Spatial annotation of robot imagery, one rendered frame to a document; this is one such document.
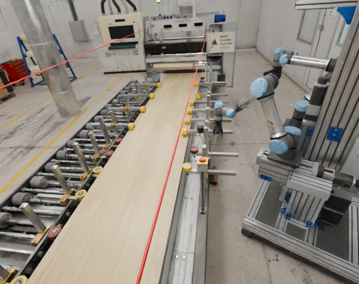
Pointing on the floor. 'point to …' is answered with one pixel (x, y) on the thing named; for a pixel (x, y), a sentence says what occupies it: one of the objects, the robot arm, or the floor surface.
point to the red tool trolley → (15, 70)
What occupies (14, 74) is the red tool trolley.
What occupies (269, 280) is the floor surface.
